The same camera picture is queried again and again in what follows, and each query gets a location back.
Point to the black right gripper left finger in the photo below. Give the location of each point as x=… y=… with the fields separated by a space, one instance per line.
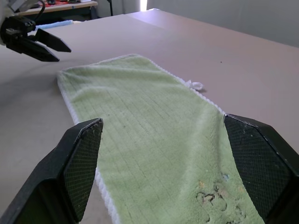
x=58 y=172

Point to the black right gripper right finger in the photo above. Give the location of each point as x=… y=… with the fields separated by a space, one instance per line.
x=264 y=163

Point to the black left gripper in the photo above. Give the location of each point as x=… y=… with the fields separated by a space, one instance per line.
x=14 y=32

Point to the green towel with white trim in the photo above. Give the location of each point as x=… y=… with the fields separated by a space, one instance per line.
x=149 y=130

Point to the light blue foam strip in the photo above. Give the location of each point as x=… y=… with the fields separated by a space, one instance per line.
x=58 y=24

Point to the wooden workbench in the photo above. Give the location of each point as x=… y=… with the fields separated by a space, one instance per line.
x=70 y=6

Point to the black stand pole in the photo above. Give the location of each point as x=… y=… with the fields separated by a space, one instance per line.
x=110 y=8

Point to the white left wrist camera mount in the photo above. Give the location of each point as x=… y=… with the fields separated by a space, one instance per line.
x=4 y=5

